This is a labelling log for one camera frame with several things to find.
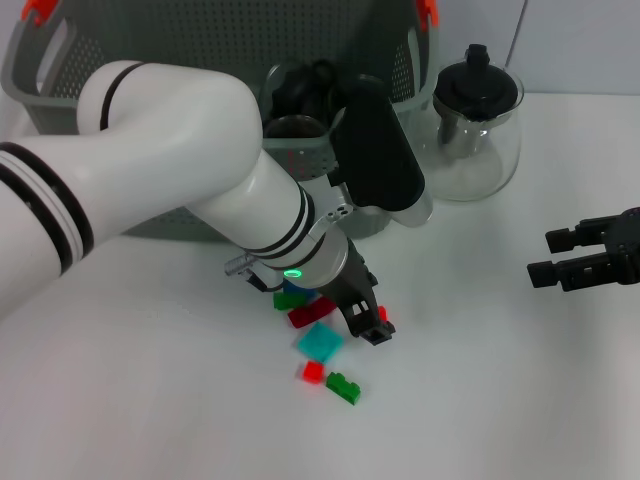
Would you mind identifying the teal square brick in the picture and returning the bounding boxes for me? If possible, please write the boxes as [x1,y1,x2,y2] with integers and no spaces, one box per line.
[297,321,345,364]

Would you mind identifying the orange bin handle clip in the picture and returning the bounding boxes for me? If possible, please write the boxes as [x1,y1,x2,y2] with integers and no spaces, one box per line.
[416,0,442,30]
[22,0,60,26]

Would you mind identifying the grey-green perforated storage bin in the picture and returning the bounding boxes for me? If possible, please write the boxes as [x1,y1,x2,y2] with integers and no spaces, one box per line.
[0,0,444,244]

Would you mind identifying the clear glass teapot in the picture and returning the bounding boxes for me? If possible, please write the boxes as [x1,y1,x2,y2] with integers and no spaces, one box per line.
[409,43,526,203]

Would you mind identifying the green toy brick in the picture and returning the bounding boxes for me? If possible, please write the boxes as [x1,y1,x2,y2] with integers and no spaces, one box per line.
[325,372,362,406]
[272,291,308,312]

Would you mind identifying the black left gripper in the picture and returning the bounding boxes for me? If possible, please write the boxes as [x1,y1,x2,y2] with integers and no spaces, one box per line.
[319,239,396,347]

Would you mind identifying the black glass teapot lid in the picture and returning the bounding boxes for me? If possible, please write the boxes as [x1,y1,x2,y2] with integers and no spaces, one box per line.
[432,43,521,156]

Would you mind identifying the left arm cable with plug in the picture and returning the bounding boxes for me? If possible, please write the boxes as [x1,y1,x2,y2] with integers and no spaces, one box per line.
[223,253,286,294]

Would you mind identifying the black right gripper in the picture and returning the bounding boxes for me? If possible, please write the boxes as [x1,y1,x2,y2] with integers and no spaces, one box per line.
[527,206,640,293]

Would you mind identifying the blue square flat brick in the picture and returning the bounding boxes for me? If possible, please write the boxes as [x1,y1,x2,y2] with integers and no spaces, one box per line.
[282,280,320,301]

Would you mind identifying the dark red long brick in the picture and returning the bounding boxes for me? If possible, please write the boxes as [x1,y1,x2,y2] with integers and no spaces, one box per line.
[287,295,337,330]

